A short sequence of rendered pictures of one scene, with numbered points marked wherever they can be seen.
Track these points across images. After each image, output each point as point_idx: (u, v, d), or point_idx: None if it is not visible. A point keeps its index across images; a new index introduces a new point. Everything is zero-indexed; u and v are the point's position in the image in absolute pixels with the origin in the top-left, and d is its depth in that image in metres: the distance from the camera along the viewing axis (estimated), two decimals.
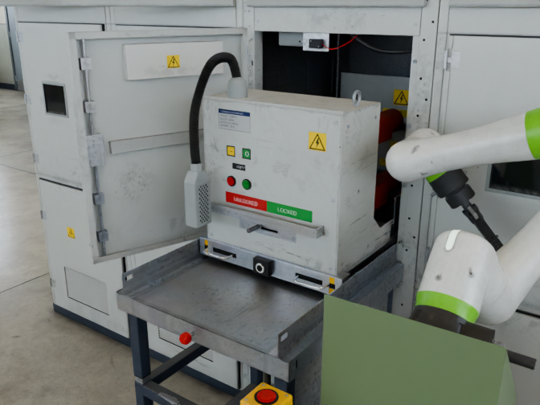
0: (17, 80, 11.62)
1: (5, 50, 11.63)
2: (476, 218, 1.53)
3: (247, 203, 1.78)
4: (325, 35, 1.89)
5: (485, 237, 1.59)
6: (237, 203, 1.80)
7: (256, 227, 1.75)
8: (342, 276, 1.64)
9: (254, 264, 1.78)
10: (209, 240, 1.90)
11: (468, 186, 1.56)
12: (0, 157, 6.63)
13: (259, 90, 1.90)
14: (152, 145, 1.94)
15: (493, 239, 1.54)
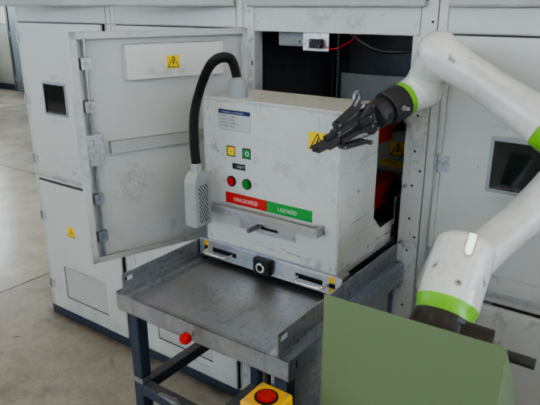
0: (17, 80, 11.62)
1: (5, 50, 11.63)
2: (366, 143, 1.51)
3: (247, 203, 1.78)
4: (325, 35, 1.89)
5: (341, 128, 1.45)
6: (237, 203, 1.80)
7: (256, 227, 1.75)
8: (342, 276, 1.64)
9: (254, 264, 1.78)
10: (209, 240, 1.90)
11: None
12: (0, 157, 6.63)
13: (259, 90, 1.90)
14: (152, 145, 1.94)
15: (341, 149, 1.48)
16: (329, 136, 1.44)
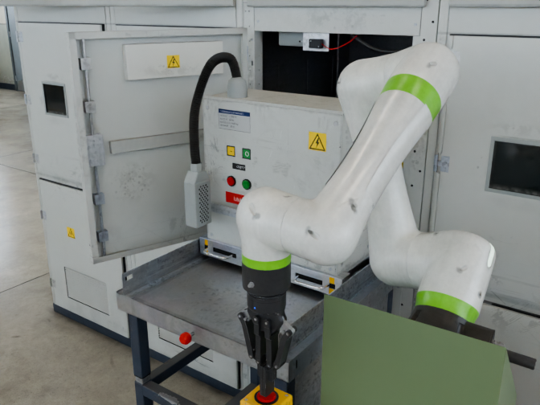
0: (17, 80, 11.62)
1: (5, 50, 11.63)
2: (244, 317, 1.16)
3: None
4: (325, 35, 1.89)
5: None
6: (237, 203, 1.80)
7: None
8: (342, 276, 1.64)
9: None
10: (209, 240, 1.90)
11: (248, 294, 1.09)
12: (0, 157, 6.63)
13: (259, 90, 1.90)
14: (152, 145, 1.94)
15: (251, 353, 1.17)
16: (276, 374, 1.16)
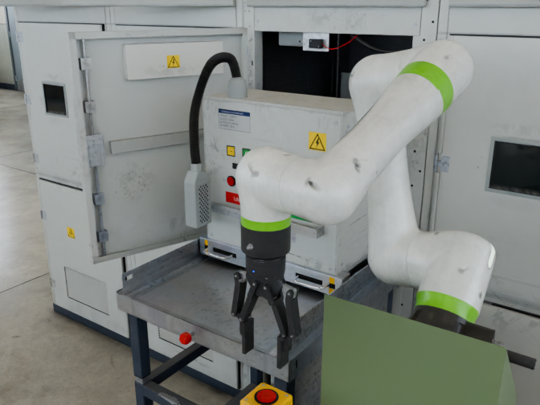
0: (17, 80, 11.62)
1: (5, 50, 11.63)
2: (239, 277, 1.14)
3: None
4: (325, 35, 1.89)
5: None
6: (237, 203, 1.80)
7: None
8: (342, 276, 1.64)
9: None
10: (209, 240, 1.90)
11: (247, 258, 1.06)
12: (0, 157, 6.63)
13: (259, 90, 1.90)
14: (152, 145, 1.94)
15: (234, 312, 1.16)
16: (291, 345, 1.11)
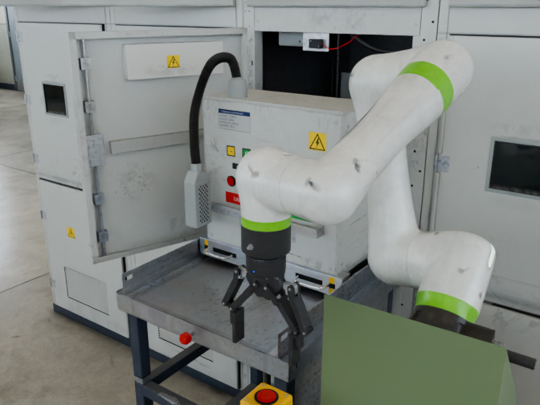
0: (17, 80, 11.62)
1: (5, 50, 11.63)
2: None
3: None
4: (325, 35, 1.89)
5: None
6: (237, 203, 1.80)
7: None
8: (342, 276, 1.64)
9: None
10: (209, 240, 1.90)
11: (247, 258, 1.06)
12: (0, 157, 6.63)
13: (259, 90, 1.90)
14: (152, 145, 1.94)
15: (224, 301, 1.17)
16: (302, 342, 1.09)
